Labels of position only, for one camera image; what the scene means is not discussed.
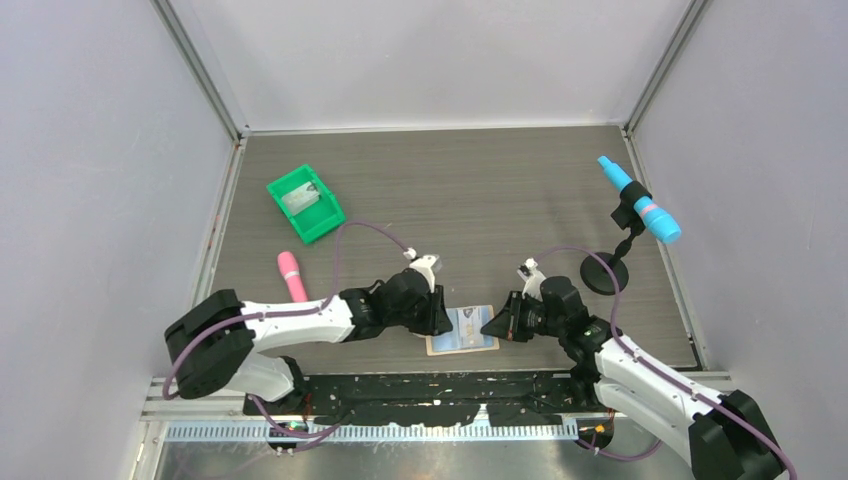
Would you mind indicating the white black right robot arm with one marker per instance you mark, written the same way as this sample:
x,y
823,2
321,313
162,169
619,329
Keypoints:
x,y
719,436

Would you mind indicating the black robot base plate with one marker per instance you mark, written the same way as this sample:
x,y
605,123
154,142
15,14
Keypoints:
x,y
510,398

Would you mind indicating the pink toy microphone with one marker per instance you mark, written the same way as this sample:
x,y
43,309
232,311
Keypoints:
x,y
290,271

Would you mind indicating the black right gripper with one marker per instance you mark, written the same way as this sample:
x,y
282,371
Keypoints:
x,y
508,325

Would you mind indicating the beige card holder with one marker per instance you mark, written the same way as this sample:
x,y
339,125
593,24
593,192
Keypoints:
x,y
435,346

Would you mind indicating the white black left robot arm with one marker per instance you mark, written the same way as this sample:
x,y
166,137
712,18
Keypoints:
x,y
223,342

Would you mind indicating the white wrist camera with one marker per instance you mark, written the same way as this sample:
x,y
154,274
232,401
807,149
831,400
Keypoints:
x,y
532,277
427,265

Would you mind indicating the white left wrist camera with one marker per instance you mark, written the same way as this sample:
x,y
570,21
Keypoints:
x,y
427,265

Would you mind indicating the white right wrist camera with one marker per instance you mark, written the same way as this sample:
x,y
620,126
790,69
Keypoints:
x,y
532,277

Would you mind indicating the green plastic bin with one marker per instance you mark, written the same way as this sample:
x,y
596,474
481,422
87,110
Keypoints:
x,y
318,220

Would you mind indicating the black microphone stand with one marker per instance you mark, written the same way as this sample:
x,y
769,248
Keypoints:
x,y
594,275

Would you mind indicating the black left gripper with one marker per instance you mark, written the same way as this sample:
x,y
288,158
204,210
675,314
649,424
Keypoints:
x,y
436,321

